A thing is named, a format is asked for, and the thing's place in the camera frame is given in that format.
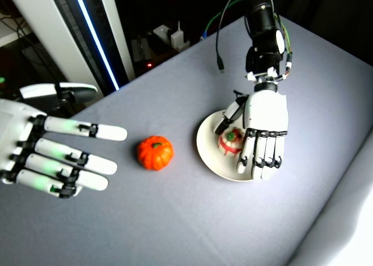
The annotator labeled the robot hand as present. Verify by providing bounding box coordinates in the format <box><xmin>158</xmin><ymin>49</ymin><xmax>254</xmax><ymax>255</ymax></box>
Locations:
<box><xmin>0</xmin><ymin>81</ymin><xmax>128</xmax><ymax>199</ymax></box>
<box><xmin>214</xmin><ymin>90</ymin><xmax>289</xmax><ymax>181</ymax></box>

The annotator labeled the white power adapter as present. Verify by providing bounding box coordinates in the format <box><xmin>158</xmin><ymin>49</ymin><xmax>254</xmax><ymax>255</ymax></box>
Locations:
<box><xmin>170</xmin><ymin>20</ymin><xmax>191</xmax><ymax>52</ymax></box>

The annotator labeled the white shelf board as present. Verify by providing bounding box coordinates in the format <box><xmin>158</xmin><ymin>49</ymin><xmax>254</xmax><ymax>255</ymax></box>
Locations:
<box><xmin>0</xmin><ymin>14</ymin><xmax>33</xmax><ymax>48</ymax></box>

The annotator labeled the orange toy pumpkin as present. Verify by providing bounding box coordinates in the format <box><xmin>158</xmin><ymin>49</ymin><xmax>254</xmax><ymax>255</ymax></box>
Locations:
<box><xmin>136</xmin><ymin>135</ymin><xmax>175</xmax><ymax>172</ymax></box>

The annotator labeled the white column with light strip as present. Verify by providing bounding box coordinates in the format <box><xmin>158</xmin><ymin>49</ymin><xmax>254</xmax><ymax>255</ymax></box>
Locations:
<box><xmin>4</xmin><ymin>0</ymin><xmax>136</xmax><ymax>107</ymax></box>

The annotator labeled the white plug block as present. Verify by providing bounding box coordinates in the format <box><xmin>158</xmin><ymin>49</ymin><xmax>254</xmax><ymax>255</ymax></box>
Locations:
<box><xmin>153</xmin><ymin>25</ymin><xmax>172</xmax><ymax>44</ymax></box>

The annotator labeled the green and blue cable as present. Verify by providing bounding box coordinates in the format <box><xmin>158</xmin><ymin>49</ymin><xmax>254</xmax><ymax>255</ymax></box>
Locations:
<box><xmin>200</xmin><ymin>0</ymin><xmax>245</xmax><ymax>42</ymax></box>

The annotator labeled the toy cake with strawberry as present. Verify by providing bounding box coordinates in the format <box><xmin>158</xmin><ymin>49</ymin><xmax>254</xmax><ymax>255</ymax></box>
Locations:
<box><xmin>217</xmin><ymin>126</ymin><xmax>244</xmax><ymax>158</ymax></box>

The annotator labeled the black cable with plug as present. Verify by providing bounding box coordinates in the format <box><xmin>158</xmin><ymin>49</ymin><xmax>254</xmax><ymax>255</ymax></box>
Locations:
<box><xmin>215</xmin><ymin>0</ymin><xmax>265</xmax><ymax>75</ymax></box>

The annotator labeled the grey table cloth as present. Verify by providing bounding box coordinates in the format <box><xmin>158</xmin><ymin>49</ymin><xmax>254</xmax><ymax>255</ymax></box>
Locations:
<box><xmin>0</xmin><ymin>15</ymin><xmax>373</xmax><ymax>266</ymax></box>

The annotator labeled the cream round plate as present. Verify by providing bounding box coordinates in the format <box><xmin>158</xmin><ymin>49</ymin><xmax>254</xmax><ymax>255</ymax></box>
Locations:
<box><xmin>195</xmin><ymin>108</ymin><xmax>263</xmax><ymax>182</ymax></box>

